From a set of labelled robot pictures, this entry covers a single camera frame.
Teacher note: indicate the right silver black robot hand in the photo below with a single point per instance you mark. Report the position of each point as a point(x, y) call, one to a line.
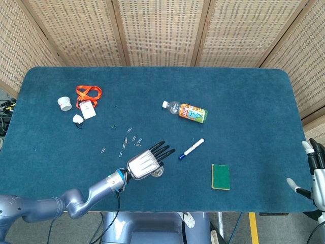
point(318, 178)

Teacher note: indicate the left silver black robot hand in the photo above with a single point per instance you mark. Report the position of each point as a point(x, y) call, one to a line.
point(143, 165)

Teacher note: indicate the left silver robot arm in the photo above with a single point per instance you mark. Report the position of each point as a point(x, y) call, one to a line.
point(76, 203)

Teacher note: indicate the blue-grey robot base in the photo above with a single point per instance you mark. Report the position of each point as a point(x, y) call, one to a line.
point(152, 228)

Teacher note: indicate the round container of paperclips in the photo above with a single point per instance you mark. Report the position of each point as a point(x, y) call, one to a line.
point(158, 174)

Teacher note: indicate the white marker with blue cap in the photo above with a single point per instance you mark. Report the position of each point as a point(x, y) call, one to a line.
point(193, 148)

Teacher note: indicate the plastic bottle with orange label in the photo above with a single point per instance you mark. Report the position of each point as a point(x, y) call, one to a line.
point(190, 113)

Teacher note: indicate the white perforated plate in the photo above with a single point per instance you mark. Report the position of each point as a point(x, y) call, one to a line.
point(189, 221)

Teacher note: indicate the white badge card holder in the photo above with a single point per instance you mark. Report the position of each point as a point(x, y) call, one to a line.
point(88, 111)

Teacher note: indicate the green and yellow sponge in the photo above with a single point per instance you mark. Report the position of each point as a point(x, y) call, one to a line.
point(220, 176)

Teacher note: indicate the blue felt table mat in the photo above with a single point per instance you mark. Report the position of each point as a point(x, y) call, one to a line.
point(162, 86)

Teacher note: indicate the yellow floor tape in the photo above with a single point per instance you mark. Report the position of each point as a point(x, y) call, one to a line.
point(254, 228)

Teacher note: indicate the grey table leg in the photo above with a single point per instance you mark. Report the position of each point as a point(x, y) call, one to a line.
point(220, 223)

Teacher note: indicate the white round jar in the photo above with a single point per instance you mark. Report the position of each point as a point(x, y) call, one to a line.
point(64, 103)

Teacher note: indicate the woven bamboo screen panel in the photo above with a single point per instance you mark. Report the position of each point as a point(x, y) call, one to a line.
point(248, 30)
point(309, 63)
point(15, 50)
point(76, 30)
point(160, 30)

